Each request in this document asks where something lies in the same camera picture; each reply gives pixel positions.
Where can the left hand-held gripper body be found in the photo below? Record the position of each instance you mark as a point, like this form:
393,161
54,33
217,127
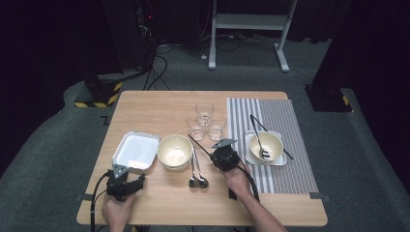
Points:
116,189

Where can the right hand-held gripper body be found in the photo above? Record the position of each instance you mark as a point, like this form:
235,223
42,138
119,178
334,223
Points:
227,159

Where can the long black chopstick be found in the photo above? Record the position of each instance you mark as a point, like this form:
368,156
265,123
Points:
288,154
199,144

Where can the bundle of black chopsticks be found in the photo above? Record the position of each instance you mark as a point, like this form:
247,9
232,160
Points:
232,195

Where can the cream bowl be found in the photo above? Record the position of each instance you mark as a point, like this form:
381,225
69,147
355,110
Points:
274,145
174,151
175,169

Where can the person's left hand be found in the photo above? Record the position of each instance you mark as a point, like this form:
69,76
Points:
116,212

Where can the person's right hand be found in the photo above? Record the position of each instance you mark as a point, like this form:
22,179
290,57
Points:
240,182

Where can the clear drinking glass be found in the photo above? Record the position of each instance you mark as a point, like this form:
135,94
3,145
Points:
196,132
217,130
204,111

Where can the striped woven placemat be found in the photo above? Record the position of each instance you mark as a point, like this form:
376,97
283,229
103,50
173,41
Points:
299,122

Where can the black yellow striped base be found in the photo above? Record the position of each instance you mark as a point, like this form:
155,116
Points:
100,92

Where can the black base yellow mark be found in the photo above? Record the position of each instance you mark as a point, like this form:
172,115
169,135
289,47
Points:
325,100

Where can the white metal stand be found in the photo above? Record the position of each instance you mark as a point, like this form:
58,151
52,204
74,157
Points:
248,22

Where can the dark curtain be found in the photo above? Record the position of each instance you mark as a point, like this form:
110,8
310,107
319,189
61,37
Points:
380,64
48,64

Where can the dark equipment rack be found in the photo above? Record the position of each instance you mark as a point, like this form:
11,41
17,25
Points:
145,32

